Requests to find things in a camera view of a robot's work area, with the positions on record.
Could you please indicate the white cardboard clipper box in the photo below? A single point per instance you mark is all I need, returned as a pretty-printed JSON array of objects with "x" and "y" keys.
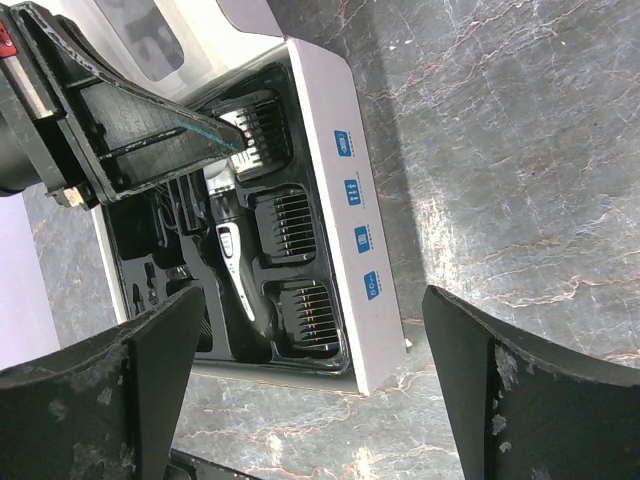
[{"x": 237, "y": 38}]

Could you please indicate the black rectangular stick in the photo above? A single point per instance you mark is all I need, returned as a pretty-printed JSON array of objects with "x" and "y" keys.
[{"x": 192, "y": 217}]

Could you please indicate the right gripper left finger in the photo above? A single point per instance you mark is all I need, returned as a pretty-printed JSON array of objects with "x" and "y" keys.
[{"x": 106, "y": 407}]

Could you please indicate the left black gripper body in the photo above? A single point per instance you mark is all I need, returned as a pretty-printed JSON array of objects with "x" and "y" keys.
[{"x": 36, "y": 144}]

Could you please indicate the black silver hair clipper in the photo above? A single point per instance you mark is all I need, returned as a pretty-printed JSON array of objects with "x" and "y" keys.
[{"x": 237, "y": 237}]

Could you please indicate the black plastic tray insert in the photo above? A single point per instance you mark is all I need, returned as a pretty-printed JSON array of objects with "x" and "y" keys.
[{"x": 258, "y": 249}]

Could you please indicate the black comb guard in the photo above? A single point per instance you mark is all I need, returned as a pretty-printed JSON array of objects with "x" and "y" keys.
[
  {"x": 260, "y": 116},
  {"x": 205, "y": 340},
  {"x": 308, "y": 319},
  {"x": 285, "y": 226}
]

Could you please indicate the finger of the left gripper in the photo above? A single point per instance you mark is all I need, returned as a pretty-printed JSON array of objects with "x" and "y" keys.
[{"x": 116, "y": 68}]

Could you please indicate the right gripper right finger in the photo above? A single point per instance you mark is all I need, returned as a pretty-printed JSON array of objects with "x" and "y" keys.
[{"x": 522, "y": 407}]

